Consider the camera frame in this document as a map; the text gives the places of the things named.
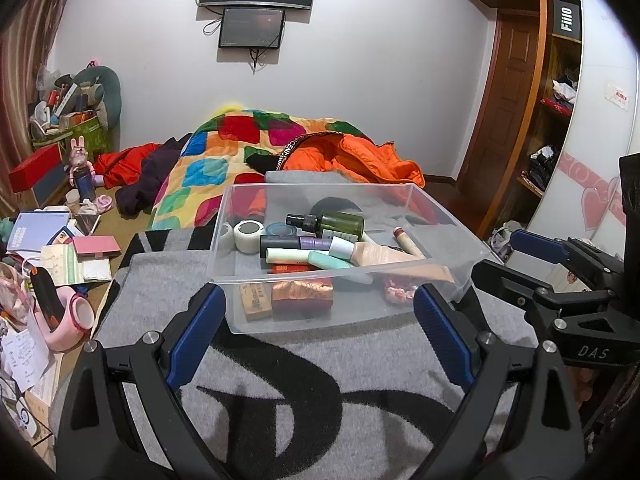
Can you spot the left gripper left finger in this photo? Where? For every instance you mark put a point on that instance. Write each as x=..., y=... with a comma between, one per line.
x=97, y=436

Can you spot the orange down jacket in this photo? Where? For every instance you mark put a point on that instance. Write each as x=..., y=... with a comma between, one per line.
x=355, y=157

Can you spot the grey green neck pillow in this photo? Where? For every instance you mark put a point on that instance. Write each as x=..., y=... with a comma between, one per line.
x=101, y=86

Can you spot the colourful patchwork quilt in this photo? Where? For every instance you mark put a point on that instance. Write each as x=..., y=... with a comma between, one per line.
x=216, y=156

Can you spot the red tea packet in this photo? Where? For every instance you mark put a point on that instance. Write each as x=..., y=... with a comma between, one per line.
x=302, y=295

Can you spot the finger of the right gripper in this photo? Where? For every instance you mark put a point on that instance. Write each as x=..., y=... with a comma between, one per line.
x=552, y=250
x=513, y=287

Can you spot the red long box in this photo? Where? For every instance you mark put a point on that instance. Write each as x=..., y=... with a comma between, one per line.
x=33, y=169

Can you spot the cream red-capped tube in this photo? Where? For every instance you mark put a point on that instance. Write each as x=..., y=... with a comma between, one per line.
x=406, y=243

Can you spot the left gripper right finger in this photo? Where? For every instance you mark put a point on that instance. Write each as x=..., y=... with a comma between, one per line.
x=542, y=438

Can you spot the green glass spray bottle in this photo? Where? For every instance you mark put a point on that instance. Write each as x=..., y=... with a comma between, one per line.
x=331, y=224

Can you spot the small wall monitor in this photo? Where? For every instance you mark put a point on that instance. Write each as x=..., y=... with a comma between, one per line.
x=250, y=27

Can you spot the blue notebook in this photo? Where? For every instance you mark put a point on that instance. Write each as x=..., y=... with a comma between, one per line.
x=33, y=229

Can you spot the pink rabbit figurine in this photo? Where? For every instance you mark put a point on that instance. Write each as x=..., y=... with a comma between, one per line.
x=82, y=173

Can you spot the striped curtain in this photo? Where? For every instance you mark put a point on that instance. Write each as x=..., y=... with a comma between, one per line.
x=28, y=28

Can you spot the black FiiO box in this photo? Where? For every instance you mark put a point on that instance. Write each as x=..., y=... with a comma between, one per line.
x=566, y=20

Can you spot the clear plastic storage bin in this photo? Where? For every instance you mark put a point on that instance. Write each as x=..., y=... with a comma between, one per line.
x=442, y=238

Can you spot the pink flat box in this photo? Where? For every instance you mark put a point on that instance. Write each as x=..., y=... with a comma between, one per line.
x=96, y=246

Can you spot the small golden box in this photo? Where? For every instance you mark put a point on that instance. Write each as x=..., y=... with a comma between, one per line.
x=255, y=301

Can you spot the wooden wardrobe shelf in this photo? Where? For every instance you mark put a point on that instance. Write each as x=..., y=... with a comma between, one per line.
x=545, y=122

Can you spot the teal tape roll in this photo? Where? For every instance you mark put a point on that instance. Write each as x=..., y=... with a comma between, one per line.
x=280, y=229

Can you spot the teal squeeze tube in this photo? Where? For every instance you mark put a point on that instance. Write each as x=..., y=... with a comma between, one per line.
x=325, y=262

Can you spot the mint green Miniso tube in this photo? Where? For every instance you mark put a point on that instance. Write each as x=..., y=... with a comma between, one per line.
x=286, y=256

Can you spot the red garment on floor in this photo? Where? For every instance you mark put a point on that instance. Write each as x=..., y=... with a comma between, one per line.
x=124, y=167

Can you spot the white tape roll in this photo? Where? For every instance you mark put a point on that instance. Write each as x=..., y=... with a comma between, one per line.
x=246, y=235

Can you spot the dark purple garment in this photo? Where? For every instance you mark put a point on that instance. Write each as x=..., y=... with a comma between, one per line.
x=141, y=195

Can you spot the wooden door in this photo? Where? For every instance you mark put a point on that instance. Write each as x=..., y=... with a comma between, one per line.
x=501, y=112

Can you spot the green box of clutter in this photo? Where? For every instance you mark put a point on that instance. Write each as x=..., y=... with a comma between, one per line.
x=70, y=119

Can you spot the purple folding umbrella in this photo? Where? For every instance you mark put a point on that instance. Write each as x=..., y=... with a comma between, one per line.
x=292, y=242

